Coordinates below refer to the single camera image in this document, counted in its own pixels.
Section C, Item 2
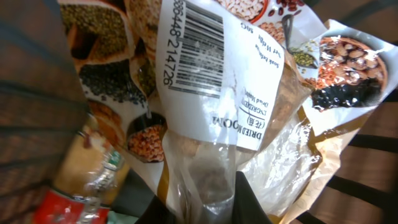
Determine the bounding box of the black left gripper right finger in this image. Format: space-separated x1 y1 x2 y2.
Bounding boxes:
232 171 272 224

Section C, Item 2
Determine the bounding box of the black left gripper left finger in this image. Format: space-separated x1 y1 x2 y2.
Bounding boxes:
135 196 176 224

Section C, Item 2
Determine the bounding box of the orange spaghetti pasta package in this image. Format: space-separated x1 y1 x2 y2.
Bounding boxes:
33 115 129 224

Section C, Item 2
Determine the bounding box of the dried mushroom pouch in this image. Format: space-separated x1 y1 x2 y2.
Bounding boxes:
60 0 397 223

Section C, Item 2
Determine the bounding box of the green tissue packet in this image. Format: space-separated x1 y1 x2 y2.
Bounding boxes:
106 211 138 224

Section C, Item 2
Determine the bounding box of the grey plastic shopping basket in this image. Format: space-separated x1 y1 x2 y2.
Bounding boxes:
1 1 397 223

